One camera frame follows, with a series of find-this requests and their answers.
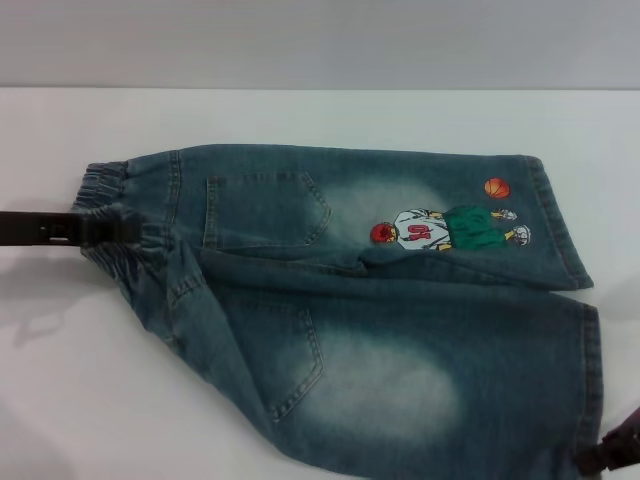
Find blue denim shorts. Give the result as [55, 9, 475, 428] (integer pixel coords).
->
[74, 143, 604, 480]

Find white tablecloth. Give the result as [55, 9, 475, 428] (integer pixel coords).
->
[0, 88, 640, 480]

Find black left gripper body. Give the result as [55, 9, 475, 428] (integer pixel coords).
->
[0, 209, 82, 250]

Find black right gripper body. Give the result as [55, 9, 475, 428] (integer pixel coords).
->
[601, 404, 640, 455]

